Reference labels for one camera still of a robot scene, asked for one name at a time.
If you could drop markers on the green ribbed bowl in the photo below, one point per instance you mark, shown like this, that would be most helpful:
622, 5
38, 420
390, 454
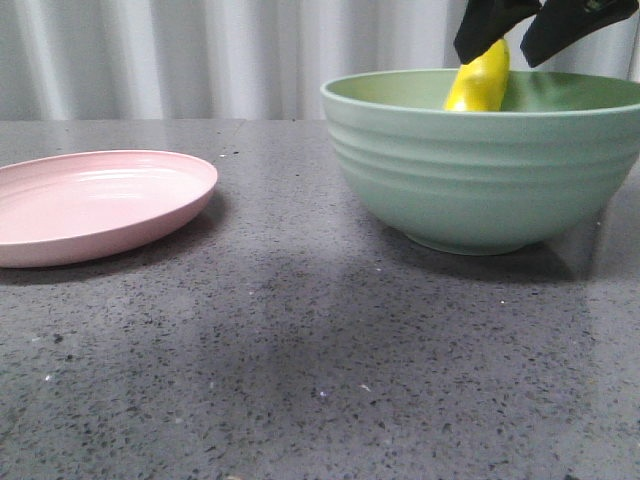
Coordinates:
483, 183

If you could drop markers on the yellow banana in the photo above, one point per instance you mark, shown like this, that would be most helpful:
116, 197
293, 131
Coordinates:
480, 86

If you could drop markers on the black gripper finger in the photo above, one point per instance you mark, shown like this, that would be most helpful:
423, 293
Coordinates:
560, 23
486, 21

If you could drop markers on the pink plate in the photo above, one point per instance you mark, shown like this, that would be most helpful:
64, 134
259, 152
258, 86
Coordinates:
82, 206

